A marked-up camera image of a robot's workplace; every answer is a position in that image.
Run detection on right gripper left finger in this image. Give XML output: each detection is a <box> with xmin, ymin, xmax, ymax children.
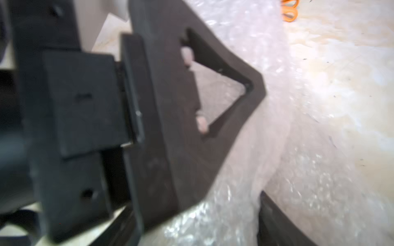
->
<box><xmin>90</xmin><ymin>205</ymin><xmax>141</xmax><ymax>246</ymax></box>

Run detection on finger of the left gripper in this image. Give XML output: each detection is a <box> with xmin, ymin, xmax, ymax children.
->
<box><xmin>121</xmin><ymin>1</ymin><xmax>266</xmax><ymax>231</ymax></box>

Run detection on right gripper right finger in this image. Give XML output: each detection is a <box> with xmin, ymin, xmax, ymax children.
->
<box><xmin>257</xmin><ymin>191</ymin><xmax>316</xmax><ymax>246</ymax></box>

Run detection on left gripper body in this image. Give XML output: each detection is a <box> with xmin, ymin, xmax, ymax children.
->
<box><xmin>1</xmin><ymin>1</ymin><xmax>130</xmax><ymax>243</ymax></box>

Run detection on bubble wrap sheet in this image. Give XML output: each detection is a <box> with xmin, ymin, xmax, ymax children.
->
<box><xmin>141</xmin><ymin>1</ymin><xmax>394</xmax><ymax>246</ymax></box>

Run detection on orange scissors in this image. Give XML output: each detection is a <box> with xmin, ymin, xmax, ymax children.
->
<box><xmin>281</xmin><ymin>0</ymin><xmax>300</xmax><ymax>23</ymax></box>

